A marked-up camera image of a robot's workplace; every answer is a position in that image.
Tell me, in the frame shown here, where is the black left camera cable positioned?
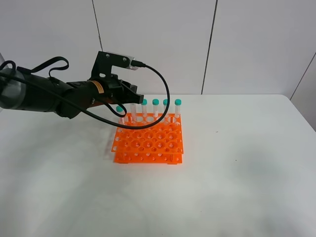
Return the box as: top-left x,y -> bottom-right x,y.
0,56 -> 170,130

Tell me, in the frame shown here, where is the green-capped test tube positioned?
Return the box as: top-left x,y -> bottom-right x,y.
116,106 -> 125,125

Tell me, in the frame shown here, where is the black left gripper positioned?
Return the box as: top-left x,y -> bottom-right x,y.
92,74 -> 144,104

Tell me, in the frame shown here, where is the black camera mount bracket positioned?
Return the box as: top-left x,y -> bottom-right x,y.
89,50 -> 135,82

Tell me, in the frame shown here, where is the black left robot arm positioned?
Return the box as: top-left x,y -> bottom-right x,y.
0,68 -> 144,119

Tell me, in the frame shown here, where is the orange test tube rack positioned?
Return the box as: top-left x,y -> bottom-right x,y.
111,113 -> 184,164

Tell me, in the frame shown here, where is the row tube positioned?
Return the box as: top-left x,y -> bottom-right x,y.
130,103 -> 137,122
141,99 -> 148,118
174,99 -> 182,118
152,99 -> 159,118
163,99 -> 170,119

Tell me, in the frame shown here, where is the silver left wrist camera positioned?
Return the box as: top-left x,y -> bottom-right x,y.
105,52 -> 145,70

